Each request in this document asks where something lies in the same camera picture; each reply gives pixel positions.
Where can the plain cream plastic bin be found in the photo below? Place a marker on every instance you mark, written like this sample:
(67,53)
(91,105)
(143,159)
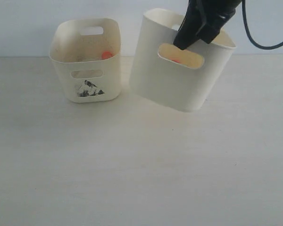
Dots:
(184,86)

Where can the orange-capped clear tube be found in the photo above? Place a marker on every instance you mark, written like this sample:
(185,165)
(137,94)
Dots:
(176,60)
(102,56)

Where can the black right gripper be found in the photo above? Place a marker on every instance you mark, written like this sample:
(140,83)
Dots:
(204,20)

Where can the cream bin with mountain sticker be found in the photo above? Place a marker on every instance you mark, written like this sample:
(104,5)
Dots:
(92,81)

